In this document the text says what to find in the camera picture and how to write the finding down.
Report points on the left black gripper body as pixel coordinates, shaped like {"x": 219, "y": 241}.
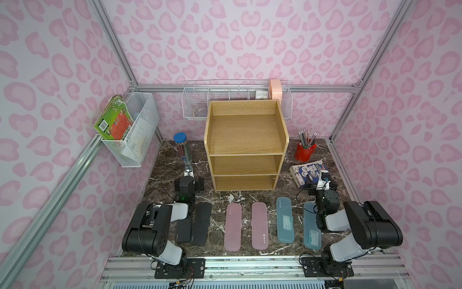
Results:
{"x": 187, "y": 177}

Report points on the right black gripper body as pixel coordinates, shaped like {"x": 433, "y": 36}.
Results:
{"x": 325, "y": 179}

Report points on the teal pencil case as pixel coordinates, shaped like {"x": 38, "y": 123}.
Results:
{"x": 312, "y": 235}
{"x": 285, "y": 222}

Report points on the pink pencil case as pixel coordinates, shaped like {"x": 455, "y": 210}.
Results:
{"x": 259, "y": 226}
{"x": 233, "y": 227}

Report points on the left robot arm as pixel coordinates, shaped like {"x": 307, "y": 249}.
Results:
{"x": 149, "y": 228}

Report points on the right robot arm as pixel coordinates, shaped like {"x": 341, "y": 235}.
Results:
{"x": 369, "y": 224}

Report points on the blue-capped pencil tube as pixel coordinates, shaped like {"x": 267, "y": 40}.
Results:
{"x": 183, "y": 147}

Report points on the red pencil cup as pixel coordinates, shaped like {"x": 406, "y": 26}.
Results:
{"x": 304, "y": 154}

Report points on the wooden three-tier shelf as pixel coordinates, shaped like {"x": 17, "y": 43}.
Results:
{"x": 245, "y": 142}

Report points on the blue white booklet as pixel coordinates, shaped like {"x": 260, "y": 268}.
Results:
{"x": 309, "y": 173}

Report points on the white mesh side basket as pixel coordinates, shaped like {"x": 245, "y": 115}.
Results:
{"x": 131, "y": 151}

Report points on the green red book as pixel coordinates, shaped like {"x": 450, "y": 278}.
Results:
{"x": 115, "y": 121}

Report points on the small white card in basket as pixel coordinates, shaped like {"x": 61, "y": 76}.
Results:
{"x": 261, "y": 94}

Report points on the pink box in basket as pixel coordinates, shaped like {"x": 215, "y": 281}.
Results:
{"x": 275, "y": 90}

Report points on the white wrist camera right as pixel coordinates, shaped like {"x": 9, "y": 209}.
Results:
{"x": 323, "y": 184}

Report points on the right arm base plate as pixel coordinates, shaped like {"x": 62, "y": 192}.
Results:
{"x": 317, "y": 267}

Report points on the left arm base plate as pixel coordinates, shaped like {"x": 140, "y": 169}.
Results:
{"x": 194, "y": 267}

